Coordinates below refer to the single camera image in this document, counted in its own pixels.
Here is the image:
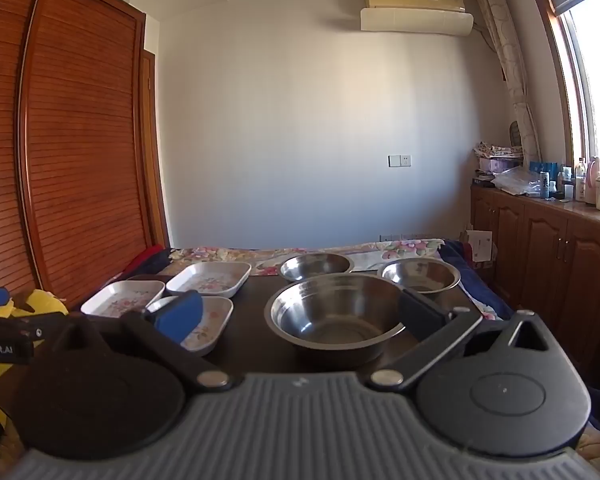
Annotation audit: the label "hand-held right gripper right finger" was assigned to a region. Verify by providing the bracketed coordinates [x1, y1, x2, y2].
[364, 289, 557, 392]

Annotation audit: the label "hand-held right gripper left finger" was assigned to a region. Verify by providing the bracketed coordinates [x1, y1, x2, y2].
[55, 290, 236, 395]

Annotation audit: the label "white floral plate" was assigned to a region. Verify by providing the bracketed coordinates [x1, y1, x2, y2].
[81, 280, 167, 318]
[166, 261, 252, 299]
[145, 296, 234, 357]

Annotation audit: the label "small steel bowl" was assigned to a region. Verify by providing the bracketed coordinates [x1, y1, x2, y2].
[378, 259, 462, 295]
[279, 252, 355, 282]

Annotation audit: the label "large steel bowl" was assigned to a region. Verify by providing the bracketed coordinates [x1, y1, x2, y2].
[264, 274, 406, 366]

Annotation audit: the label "yellow plush toy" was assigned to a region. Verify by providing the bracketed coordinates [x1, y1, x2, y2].
[0, 289, 70, 428]

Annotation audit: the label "navy bedding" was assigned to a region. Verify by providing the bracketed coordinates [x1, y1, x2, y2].
[440, 240, 516, 321]

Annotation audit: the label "red and navy clothes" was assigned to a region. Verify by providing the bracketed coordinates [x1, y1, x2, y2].
[111, 245, 173, 281]

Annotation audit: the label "floral bedspread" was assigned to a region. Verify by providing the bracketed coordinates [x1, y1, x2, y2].
[167, 237, 446, 276]

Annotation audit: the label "white paper bag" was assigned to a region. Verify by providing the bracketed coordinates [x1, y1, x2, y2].
[467, 230, 494, 263]

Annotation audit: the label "wooden cabinet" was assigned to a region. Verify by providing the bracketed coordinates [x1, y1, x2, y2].
[470, 185, 600, 391]

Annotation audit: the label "wooden slatted wardrobe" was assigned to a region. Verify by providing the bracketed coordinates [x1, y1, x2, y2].
[0, 0, 171, 311]

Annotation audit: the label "clear plastic bag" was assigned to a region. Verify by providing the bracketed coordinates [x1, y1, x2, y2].
[492, 166, 543, 196]

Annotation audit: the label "purple box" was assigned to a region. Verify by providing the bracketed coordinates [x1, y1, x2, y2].
[479, 157, 521, 173]

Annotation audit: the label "white bottle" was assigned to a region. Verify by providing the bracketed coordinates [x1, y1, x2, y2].
[575, 157, 588, 203]

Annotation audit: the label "pink bottle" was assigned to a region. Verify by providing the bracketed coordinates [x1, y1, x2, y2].
[585, 156, 600, 206]

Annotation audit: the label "patterned curtain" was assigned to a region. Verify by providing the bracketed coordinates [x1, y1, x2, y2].
[472, 0, 541, 161]

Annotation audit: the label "window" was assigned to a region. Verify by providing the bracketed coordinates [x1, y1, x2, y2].
[560, 0, 600, 171]

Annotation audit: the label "wall air conditioner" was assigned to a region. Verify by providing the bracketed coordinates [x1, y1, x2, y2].
[361, 0, 473, 37]

